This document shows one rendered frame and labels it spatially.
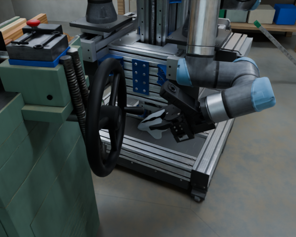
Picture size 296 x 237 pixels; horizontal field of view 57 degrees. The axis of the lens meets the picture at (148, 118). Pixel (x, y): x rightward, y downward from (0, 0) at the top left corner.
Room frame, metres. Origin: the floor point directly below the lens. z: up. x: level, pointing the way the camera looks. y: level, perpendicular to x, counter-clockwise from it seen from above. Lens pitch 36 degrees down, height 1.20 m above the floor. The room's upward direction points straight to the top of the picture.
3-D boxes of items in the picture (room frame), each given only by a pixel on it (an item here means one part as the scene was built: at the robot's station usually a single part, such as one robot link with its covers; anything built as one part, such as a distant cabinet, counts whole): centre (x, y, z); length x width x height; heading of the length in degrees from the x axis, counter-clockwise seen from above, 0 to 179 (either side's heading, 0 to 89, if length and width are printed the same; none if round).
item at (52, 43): (0.59, 0.24, 0.99); 0.13 x 0.11 x 0.06; 171
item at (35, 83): (0.58, 0.24, 0.91); 0.15 x 0.14 x 0.09; 171
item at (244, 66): (0.67, -0.25, 0.86); 0.11 x 0.11 x 0.08; 79
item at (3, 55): (0.60, 0.33, 0.95); 0.09 x 0.07 x 0.09; 171
